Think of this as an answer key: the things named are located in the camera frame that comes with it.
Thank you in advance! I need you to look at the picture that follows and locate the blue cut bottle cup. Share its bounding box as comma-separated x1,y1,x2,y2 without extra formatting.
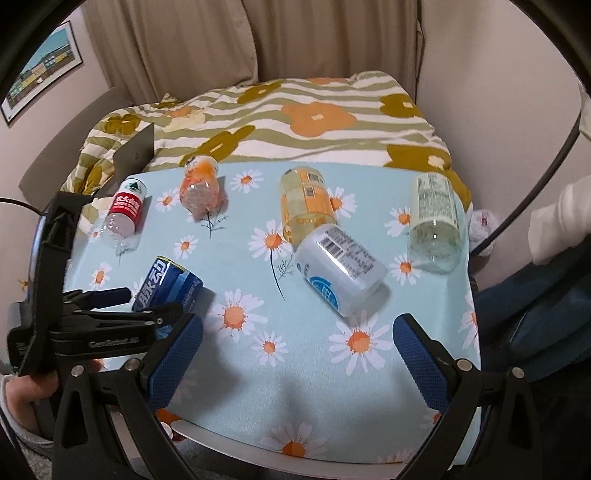
131,256,204,327

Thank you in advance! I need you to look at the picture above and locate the red label water bottle cup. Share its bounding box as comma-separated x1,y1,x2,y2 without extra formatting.
100,177,147,254

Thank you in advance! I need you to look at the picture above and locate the pale green label bottle cup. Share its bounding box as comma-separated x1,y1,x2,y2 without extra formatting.
408,172,462,275

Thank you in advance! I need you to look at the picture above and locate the orange label bottle cup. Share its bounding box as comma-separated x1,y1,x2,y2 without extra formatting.
179,155,221,220

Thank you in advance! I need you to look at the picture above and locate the yellow label bottle cup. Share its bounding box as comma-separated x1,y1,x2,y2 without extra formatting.
280,166,338,250

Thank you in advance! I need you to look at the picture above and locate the left hand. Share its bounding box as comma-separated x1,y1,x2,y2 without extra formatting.
2,359,105,434

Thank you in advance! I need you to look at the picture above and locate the daisy print blue tablecloth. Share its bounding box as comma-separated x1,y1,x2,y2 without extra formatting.
66,162,480,465

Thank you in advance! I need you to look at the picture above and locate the dark grey laptop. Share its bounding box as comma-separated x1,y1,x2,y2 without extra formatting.
93,123,155,198

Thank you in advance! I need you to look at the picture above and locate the striped flower blanket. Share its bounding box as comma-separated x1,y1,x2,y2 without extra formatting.
61,71,472,208

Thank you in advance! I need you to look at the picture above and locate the beige curtain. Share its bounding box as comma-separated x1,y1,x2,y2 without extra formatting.
81,1,423,104

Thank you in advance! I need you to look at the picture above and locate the black cable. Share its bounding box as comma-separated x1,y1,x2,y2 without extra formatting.
469,103,584,257

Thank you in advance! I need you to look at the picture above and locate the framed wall picture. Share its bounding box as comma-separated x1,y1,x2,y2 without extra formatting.
1,20,83,125

